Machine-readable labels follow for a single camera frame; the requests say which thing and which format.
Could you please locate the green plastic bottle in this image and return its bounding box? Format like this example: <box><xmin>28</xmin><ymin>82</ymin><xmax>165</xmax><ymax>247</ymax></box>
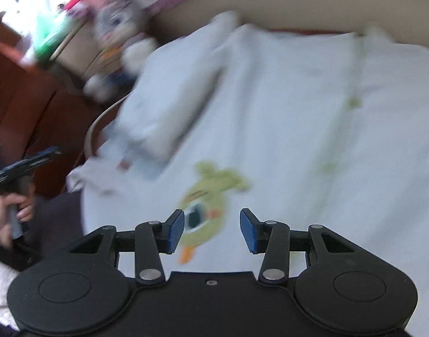
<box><xmin>33</xmin><ymin>4</ymin><xmax>77</xmax><ymax>65</ymax></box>

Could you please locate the brown wooden bed frame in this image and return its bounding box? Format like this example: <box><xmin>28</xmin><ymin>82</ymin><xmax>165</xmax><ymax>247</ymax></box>
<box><xmin>0</xmin><ymin>17</ymin><xmax>104</xmax><ymax>198</ymax></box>

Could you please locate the person's left hand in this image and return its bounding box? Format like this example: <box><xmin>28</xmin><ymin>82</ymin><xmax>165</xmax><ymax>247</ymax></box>
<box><xmin>0</xmin><ymin>186</ymin><xmax>35</xmax><ymax>250</ymax></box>

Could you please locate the dark brown knitted clothing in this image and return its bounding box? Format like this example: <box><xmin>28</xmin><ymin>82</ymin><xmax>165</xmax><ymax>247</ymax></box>
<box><xmin>0</xmin><ymin>192</ymin><xmax>84</xmax><ymax>272</ymax></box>

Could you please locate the grey rabbit plush toy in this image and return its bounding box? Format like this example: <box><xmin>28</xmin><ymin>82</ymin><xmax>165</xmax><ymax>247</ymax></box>
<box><xmin>83</xmin><ymin>2</ymin><xmax>159</xmax><ymax>104</ymax></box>

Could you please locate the white cartoon embroidered garment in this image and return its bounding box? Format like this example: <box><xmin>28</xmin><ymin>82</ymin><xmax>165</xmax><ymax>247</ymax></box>
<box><xmin>67</xmin><ymin>13</ymin><xmax>429</xmax><ymax>336</ymax></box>

